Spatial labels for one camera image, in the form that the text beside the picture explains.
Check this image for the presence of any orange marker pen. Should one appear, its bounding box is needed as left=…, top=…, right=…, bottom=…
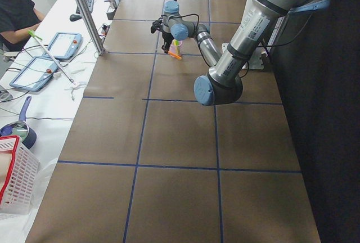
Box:
left=168, top=51, right=182, bottom=60

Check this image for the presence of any pink mesh pen holder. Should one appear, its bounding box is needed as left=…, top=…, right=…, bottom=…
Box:
left=169, top=41, right=182, bottom=56

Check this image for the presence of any black computer mouse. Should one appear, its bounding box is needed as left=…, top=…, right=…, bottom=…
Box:
left=69, top=13, right=82, bottom=22

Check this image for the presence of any upper blue teach pendant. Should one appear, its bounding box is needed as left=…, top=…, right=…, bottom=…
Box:
left=47, top=32, right=82, bottom=60

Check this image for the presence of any blue teach pendant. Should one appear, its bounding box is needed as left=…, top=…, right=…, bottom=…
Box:
left=9, top=56, right=58, bottom=92
left=47, top=32, right=82, bottom=60

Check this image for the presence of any lower blue teach pendant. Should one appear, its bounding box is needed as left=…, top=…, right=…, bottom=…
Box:
left=9, top=56, right=58, bottom=92

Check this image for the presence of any person in black shirt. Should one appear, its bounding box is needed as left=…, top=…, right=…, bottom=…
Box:
left=1, top=0, right=45, bottom=52

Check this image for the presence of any blue frying pan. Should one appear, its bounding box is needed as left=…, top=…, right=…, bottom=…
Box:
left=1, top=96, right=37, bottom=149

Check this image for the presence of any white red plastic basket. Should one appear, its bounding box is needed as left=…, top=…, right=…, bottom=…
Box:
left=1, top=136, right=39, bottom=219

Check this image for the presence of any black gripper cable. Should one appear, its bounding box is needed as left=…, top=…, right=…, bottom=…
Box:
left=174, top=13, right=310, bottom=80

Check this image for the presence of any aluminium frame post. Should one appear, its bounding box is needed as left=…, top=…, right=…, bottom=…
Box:
left=75, top=0, right=105, bottom=56

